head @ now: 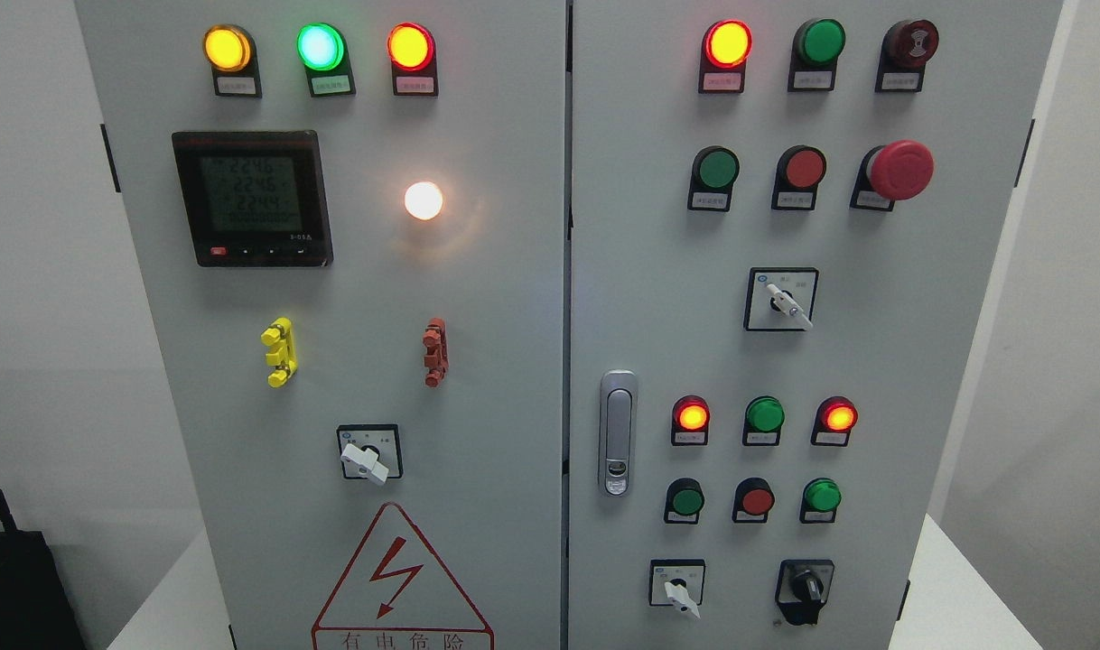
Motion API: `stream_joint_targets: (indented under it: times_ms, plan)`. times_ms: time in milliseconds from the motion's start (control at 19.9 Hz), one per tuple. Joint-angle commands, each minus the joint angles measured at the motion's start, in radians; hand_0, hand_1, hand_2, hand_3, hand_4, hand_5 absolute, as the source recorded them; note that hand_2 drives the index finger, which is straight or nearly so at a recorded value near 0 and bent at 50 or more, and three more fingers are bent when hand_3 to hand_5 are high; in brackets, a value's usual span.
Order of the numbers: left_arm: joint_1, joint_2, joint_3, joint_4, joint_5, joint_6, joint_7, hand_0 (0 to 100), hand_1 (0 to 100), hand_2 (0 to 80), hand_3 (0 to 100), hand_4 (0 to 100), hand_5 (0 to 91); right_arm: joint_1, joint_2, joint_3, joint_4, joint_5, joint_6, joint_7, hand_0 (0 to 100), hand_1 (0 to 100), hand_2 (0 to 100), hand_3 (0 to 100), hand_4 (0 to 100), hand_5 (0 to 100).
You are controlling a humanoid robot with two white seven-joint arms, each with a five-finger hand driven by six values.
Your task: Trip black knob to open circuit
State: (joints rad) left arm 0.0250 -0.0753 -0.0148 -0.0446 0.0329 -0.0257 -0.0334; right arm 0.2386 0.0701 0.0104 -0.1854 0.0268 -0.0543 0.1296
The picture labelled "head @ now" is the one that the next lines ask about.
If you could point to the black rotary knob switch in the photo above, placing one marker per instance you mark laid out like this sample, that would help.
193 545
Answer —
802 589

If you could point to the red terminal connector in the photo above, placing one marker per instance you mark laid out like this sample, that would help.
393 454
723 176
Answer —
436 358

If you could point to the small red lamp left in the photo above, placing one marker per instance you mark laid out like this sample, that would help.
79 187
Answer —
690 422

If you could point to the small red lamp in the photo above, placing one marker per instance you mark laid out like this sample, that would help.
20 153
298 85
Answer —
690 422
835 420

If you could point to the white glowing lamp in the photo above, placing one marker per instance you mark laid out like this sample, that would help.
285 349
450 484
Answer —
423 200

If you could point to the small green push button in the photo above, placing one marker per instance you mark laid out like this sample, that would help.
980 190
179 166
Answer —
684 501

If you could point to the green push button upper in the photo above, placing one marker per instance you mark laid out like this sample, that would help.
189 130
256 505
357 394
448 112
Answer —
713 174

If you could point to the grey left cabinet door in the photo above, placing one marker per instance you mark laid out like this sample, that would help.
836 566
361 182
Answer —
482 452

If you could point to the grey cabinet door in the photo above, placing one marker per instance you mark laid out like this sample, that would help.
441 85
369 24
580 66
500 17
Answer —
482 452
660 290

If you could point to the small green lamp middle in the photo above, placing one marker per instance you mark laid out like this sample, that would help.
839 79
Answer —
763 421

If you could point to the small green lamp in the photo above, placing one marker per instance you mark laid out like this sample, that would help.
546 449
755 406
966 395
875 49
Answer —
820 501
763 421

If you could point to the grey right cabinet door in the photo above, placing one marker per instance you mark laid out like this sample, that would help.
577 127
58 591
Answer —
660 290

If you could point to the small red push button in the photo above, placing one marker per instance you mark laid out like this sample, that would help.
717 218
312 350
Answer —
752 501

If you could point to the yellow terminal connector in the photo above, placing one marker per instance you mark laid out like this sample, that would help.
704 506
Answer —
280 351

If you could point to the red push button upper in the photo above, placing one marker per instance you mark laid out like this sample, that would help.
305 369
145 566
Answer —
799 172

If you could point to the small red lamp right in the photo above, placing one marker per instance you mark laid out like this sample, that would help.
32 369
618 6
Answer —
835 420

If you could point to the red lit lamp left door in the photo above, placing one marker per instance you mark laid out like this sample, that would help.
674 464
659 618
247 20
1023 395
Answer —
412 54

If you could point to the red lit lamp door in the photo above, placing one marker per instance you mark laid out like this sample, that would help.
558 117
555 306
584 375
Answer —
724 52
412 54

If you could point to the red electric hazard sticker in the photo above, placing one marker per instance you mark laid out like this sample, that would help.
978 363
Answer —
396 593

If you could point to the small green lamp lower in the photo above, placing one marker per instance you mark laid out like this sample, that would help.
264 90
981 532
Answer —
820 501

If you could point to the black digital power meter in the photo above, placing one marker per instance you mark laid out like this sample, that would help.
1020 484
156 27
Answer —
254 198

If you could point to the red lit lamp right door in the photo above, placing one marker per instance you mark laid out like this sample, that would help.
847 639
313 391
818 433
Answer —
724 52

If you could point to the green lit indicator lamp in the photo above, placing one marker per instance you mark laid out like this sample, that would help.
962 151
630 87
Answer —
325 59

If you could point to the red emergency stop button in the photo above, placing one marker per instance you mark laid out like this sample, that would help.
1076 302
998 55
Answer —
890 173

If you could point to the green lamp top right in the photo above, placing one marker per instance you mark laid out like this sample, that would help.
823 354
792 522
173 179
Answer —
816 48

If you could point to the yellow indicator lamp top left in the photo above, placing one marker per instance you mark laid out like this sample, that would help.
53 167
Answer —
231 53

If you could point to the dark red buzzer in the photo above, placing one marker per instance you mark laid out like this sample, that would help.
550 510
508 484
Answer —
906 49

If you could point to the black device with antenna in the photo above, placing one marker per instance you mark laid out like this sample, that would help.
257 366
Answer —
34 610

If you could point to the silver door handle lock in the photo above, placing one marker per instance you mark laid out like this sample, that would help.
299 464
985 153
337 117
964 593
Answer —
618 399

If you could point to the white selector switch left door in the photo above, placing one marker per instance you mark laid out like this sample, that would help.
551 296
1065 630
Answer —
370 452

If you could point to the white selector switch upper right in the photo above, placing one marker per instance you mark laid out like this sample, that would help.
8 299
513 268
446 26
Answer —
781 298

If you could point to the white selector switch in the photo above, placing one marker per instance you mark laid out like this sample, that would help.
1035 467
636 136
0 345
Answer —
781 298
677 584

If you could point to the white selector switch lower right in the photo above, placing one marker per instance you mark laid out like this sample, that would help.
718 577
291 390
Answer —
677 584

